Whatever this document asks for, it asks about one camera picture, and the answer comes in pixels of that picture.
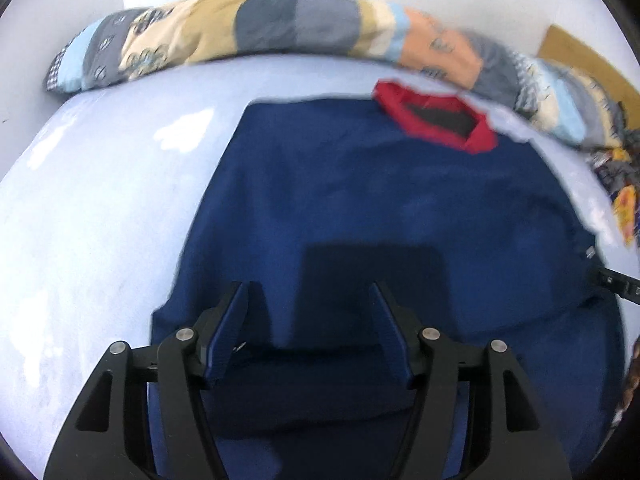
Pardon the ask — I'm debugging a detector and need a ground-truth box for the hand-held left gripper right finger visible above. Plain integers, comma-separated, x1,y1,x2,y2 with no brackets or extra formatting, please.
369,281,574,480

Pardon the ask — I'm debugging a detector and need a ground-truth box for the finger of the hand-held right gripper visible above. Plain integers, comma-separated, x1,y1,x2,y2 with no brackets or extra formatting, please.
586,265,640,307

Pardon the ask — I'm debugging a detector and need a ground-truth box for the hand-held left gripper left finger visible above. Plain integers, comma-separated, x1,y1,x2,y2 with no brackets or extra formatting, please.
44,281,251,480

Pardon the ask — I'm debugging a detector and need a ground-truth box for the navy sweater with red collar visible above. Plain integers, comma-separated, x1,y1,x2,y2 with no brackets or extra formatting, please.
149,79,628,480

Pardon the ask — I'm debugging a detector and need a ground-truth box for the colourful patterned cloth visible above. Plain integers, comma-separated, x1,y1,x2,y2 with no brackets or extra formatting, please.
592,130,640,248

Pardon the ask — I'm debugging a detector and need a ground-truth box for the light blue cloud blanket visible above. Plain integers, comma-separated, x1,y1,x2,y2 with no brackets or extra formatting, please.
0,51,626,480

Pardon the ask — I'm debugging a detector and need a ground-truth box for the brown wooden board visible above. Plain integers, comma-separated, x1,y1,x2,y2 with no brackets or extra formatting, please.
537,24,632,106

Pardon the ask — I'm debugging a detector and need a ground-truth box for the rolled patchwork quilt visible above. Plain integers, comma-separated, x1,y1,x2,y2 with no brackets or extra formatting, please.
45,0,632,150

